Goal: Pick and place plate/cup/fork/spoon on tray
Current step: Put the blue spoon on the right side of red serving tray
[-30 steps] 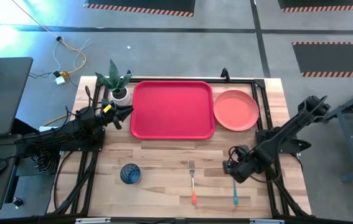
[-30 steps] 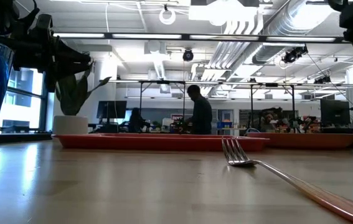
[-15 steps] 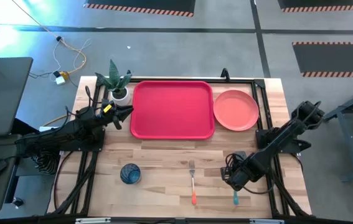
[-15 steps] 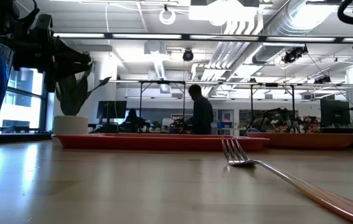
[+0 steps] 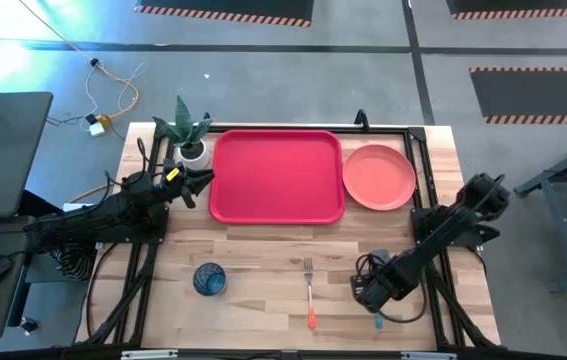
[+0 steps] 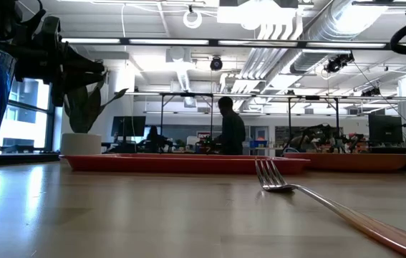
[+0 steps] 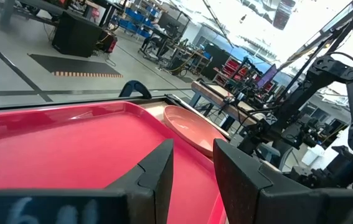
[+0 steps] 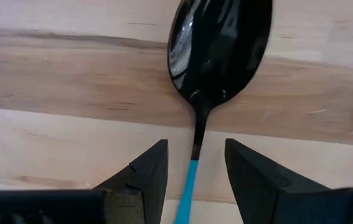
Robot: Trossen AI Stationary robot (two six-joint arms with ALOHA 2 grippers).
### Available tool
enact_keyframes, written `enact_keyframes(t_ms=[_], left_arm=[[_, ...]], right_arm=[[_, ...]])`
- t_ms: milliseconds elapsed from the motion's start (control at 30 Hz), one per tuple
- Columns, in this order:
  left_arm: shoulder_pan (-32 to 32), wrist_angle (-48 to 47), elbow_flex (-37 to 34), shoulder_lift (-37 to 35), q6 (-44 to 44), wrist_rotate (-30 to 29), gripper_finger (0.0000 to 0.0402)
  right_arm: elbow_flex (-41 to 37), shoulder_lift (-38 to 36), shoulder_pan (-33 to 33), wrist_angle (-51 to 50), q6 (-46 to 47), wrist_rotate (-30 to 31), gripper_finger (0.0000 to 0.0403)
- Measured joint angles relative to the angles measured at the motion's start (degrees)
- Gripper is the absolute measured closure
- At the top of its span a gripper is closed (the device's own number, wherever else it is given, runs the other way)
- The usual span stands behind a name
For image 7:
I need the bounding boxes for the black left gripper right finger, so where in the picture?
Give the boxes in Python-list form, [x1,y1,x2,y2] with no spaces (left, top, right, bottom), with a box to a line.
[212,138,353,224]

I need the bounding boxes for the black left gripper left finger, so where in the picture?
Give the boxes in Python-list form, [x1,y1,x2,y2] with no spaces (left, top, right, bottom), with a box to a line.
[0,138,175,224]

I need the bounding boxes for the orange round plate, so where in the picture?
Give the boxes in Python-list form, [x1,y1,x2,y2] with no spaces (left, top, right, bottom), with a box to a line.
[162,105,228,158]

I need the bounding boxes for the red plastic tray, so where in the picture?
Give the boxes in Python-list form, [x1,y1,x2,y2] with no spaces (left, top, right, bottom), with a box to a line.
[0,100,228,224]

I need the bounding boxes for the white waste bin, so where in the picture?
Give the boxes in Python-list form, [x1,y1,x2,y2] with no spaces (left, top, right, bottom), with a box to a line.
[301,144,326,166]

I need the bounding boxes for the wooden top workbench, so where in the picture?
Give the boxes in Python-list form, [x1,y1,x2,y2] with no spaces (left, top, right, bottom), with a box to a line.
[189,80,267,131]

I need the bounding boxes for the dark chair back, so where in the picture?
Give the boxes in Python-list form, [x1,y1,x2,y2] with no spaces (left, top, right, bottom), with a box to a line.
[118,80,153,100]

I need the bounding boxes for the black computer monitor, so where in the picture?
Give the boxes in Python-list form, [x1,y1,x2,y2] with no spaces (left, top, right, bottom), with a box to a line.
[256,63,278,90]

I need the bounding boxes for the red bin rack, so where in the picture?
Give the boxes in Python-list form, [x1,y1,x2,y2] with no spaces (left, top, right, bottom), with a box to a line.
[212,55,253,87]

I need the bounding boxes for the black striped floor mat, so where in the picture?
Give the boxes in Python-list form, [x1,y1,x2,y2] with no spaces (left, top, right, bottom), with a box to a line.
[28,53,124,78]

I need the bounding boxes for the red and black box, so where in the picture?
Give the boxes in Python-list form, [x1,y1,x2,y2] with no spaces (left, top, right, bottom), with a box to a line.
[96,29,118,54]

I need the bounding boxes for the black floor cabinet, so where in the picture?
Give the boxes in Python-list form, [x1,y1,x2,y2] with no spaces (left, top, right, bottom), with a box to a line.
[51,11,104,58]

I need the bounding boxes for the blue bin shelf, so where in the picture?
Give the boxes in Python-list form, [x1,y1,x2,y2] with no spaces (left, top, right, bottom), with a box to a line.
[116,0,162,39]

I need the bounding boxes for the black rig frame bar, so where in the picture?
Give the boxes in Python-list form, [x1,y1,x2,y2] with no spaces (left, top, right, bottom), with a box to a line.
[277,0,353,72]

